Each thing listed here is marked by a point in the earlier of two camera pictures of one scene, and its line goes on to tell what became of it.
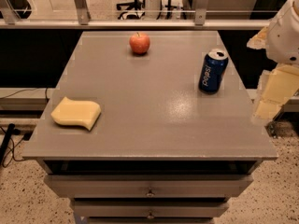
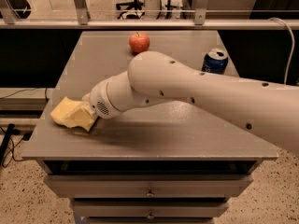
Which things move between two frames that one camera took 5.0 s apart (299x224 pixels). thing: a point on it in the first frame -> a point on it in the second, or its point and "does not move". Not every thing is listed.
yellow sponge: x=72 y=112 does not move
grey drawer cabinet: x=163 y=151 does not move
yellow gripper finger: x=259 y=41 -> x=100 y=103
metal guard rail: x=78 y=20 does not move
